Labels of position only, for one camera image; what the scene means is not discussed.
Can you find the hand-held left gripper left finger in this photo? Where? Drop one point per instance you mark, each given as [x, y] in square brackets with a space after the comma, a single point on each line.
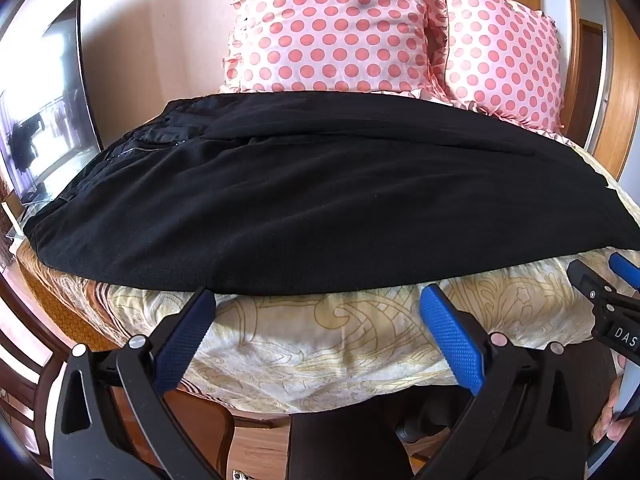
[185, 340]

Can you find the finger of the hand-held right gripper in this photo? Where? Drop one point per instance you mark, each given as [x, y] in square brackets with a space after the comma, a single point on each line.
[625, 271]
[590, 282]

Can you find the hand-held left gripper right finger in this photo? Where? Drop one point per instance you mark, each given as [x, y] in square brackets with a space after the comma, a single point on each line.
[450, 335]

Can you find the black pants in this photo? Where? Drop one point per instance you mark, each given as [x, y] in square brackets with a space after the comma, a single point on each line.
[325, 200]

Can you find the person's right hand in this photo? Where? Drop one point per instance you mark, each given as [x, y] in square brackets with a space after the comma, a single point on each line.
[612, 417]

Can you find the cream patterned bedspread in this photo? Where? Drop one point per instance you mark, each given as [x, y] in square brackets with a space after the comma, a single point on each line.
[325, 350]

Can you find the wooden chair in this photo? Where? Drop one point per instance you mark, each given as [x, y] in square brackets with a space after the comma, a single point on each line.
[25, 385]

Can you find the wooden wardrobe door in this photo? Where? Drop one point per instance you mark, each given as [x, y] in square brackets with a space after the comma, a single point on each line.
[620, 85]

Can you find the pink polka dot pillow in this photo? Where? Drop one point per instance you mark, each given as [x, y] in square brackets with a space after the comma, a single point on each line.
[325, 25]
[500, 55]

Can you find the flat screen television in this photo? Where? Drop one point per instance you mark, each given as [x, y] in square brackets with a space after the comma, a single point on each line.
[55, 110]

